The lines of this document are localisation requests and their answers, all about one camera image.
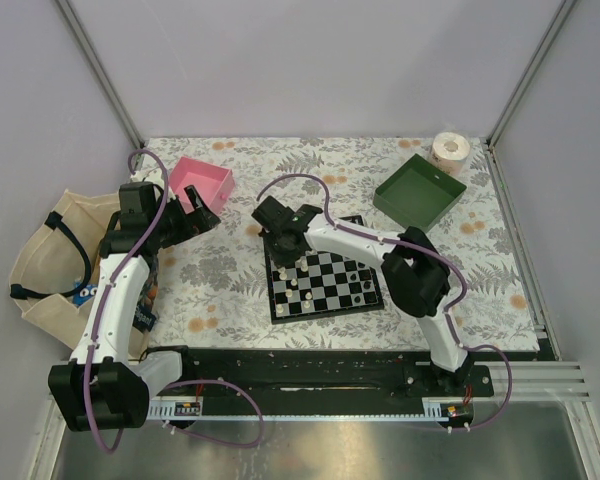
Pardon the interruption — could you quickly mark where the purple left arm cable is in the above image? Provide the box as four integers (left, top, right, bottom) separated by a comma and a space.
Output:
82, 148, 264, 455

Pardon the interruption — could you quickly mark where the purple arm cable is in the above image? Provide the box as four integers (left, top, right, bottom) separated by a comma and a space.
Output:
256, 173, 514, 432
82, 148, 264, 455

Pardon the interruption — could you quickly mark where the aluminium frame post right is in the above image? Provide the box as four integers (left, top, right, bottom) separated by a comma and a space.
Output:
485, 0, 579, 150

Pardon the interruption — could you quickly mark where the floral patterned table mat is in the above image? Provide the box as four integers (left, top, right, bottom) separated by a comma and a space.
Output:
141, 138, 539, 355

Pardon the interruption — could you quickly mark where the green square tray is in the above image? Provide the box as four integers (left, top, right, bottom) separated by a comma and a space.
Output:
373, 154, 467, 232

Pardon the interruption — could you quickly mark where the toilet paper roll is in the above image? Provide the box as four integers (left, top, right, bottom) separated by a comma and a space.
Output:
429, 132, 471, 176

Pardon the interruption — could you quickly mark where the blue printed package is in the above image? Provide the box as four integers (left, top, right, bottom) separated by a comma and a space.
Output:
71, 283, 97, 306

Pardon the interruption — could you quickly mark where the aluminium frame post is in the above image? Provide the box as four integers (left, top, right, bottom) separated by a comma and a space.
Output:
52, 0, 144, 148
485, 0, 579, 150

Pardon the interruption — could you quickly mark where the pink square tray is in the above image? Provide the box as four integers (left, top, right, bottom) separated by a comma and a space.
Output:
169, 156, 235, 215

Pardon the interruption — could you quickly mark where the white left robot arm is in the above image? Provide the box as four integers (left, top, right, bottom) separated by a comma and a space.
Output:
48, 181, 220, 432

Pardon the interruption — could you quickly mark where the white bishop chess piece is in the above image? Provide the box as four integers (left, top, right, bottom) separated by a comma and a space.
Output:
303, 292, 312, 309

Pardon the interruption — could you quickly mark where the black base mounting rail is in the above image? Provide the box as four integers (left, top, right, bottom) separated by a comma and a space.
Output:
148, 348, 494, 425

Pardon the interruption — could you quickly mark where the black and white chessboard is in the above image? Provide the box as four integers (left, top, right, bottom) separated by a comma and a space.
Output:
261, 215, 385, 325

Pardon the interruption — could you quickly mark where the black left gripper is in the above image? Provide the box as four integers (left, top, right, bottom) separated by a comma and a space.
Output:
149, 185, 219, 248

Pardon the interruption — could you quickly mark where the aluminium frame post left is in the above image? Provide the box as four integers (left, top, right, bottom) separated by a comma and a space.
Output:
52, 0, 144, 148

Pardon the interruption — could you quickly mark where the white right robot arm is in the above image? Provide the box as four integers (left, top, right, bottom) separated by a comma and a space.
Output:
252, 196, 472, 396

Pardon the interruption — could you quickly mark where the beige canvas tote bag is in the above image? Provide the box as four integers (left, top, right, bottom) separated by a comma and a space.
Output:
8, 188, 151, 359

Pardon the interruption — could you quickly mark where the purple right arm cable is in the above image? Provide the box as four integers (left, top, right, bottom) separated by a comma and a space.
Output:
256, 173, 514, 432

